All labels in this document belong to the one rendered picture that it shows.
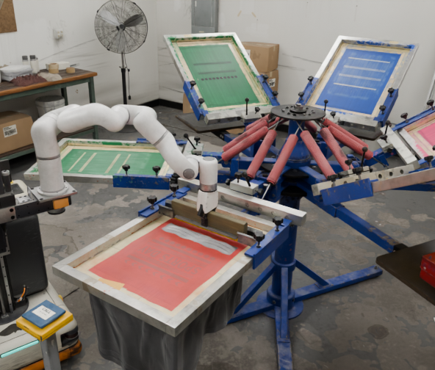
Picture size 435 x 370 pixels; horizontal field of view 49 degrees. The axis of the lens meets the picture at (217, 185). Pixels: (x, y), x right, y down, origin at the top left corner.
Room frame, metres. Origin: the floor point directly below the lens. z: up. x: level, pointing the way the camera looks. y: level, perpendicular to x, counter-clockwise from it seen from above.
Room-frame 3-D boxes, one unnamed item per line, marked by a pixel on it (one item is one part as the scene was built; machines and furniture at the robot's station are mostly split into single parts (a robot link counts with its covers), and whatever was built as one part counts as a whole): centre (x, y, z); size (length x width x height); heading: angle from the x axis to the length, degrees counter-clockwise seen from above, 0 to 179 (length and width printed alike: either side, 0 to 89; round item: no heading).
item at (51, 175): (1.84, 0.71, 1.21); 0.16 x 0.13 x 0.15; 37
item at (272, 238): (1.70, -0.21, 0.98); 0.30 x 0.05 x 0.07; 147
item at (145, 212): (2.00, 0.25, 0.98); 0.30 x 0.05 x 0.07; 147
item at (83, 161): (2.59, 0.48, 1.05); 1.08 x 0.61 x 0.23; 87
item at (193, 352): (1.49, 0.01, 0.74); 0.46 x 0.04 x 0.42; 147
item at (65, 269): (1.65, 0.15, 0.97); 0.79 x 0.58 x 0.04; 147
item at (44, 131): (1.84, 0.70, 1.37); 0.13 x 0.10 x 0.16; 179
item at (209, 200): (1.82, 0.04, 1.12); 0.10 x 0.07 x 0.11; 147
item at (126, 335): (1.41, 0.31, 0.74); 0.45 x 0.03 x 0.43; 57
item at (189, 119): (3.13, -0.13, 0.91); 1.34 x 0.40 x 0.08; 27
